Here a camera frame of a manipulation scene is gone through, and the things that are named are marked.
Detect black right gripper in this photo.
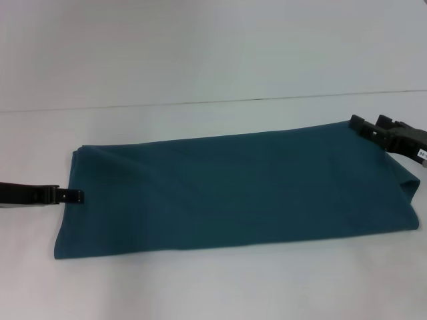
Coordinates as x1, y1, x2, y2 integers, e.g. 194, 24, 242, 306
348, 113, 427, 165

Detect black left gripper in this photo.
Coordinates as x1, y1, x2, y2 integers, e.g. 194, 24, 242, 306
0, 181, 86, 205

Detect teal T-shirt with FREE print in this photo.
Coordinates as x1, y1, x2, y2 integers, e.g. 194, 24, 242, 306
53, 125, 422, 261

